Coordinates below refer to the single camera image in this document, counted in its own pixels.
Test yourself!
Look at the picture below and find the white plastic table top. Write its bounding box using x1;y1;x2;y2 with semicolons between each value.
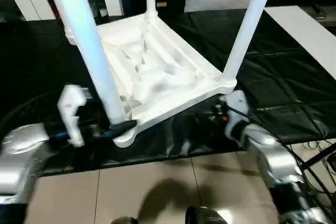
64;11;238;149

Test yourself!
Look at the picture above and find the dark left robot foot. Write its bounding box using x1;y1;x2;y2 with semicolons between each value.
111;216;139;224

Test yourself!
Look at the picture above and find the dark robot foot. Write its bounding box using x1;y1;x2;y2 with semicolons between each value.
185;206;226;224
111;216;139;224

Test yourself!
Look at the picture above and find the dark right robot foot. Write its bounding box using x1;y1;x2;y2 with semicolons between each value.
185;206;226;224

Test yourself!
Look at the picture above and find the black tripod leg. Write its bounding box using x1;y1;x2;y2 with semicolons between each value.
301;150;336;168

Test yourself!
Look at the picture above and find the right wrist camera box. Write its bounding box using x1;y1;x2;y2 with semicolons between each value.
223;90;250;141

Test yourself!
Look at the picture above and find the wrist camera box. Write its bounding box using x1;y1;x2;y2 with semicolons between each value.
223;90;250;141
57;84;92;148

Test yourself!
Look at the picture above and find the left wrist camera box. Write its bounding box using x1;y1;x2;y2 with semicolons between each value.
57;84;92;148

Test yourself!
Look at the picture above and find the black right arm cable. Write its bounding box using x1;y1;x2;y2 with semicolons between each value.
227;105;334;217

